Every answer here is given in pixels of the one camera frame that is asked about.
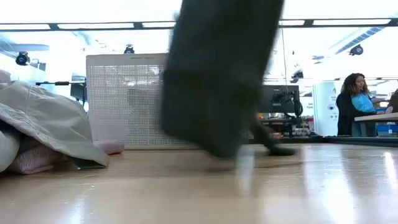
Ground cluttered background desk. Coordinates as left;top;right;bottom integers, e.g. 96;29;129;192
257;113;315;139

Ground white perforated laundry basket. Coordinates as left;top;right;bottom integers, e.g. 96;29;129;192
85;53;200;151

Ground black computer monitor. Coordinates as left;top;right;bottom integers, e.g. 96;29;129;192
259;84;304;118

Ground white standing panel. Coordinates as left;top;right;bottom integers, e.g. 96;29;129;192
312;81;343;137

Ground thin hanging cable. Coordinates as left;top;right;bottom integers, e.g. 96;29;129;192
280;27;289;85

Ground blue storage box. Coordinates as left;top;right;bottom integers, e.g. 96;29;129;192
375;123;398;137

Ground white cloth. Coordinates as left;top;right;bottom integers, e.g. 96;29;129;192
0;128;21;174

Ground dark grey garment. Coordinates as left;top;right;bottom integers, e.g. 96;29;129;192
159;0;298;158

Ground beige garment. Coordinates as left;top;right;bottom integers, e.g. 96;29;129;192
0;69;110;170

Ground light wooden background table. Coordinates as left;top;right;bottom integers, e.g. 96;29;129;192
354;112;398;123

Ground pink waffle-weave cloth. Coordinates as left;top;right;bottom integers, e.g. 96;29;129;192
6;139;126;175

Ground person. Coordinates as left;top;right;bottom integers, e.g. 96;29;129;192
335;72;379;138

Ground black horizontal rod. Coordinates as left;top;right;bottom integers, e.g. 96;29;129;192
35;81;87;86

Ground small dark monitor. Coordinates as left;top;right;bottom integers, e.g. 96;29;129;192
70;74;88;106

